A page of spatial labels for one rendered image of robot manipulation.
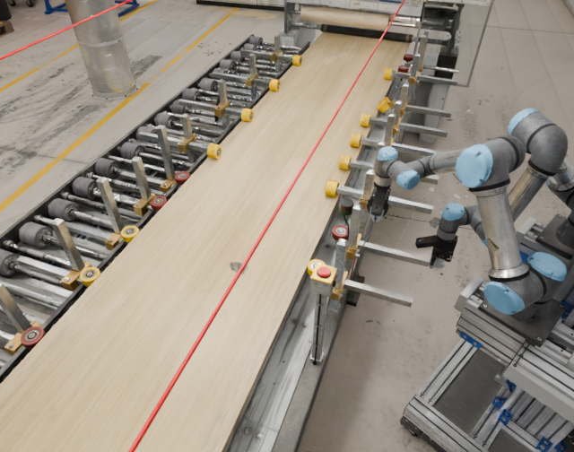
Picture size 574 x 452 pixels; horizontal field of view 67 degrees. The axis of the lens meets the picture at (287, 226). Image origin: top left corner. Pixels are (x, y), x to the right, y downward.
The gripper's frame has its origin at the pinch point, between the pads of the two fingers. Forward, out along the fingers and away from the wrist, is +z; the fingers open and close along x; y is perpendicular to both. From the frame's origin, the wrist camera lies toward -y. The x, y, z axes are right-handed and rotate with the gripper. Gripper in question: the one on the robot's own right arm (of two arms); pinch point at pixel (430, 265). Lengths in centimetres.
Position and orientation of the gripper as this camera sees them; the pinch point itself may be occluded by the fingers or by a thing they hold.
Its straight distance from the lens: 207.3
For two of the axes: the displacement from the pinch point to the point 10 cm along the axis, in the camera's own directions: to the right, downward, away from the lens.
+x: 3.5, -6.3, 6.9
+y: 9.4, 2.4, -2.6
